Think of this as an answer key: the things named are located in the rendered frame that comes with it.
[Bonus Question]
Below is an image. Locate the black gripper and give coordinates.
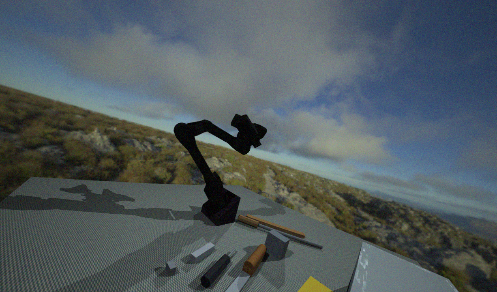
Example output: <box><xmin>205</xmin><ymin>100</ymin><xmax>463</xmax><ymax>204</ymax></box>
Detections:
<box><xmin>231</xmin><ymin>114</ymin><xmax>267</xmax><ymax>139</ymax></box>

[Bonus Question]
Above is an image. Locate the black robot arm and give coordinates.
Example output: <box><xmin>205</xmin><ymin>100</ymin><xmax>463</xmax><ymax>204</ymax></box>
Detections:
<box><xmin>174</xmin><ymin>115</ymin><xmax>261</xmax><ymax>212</ymax></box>

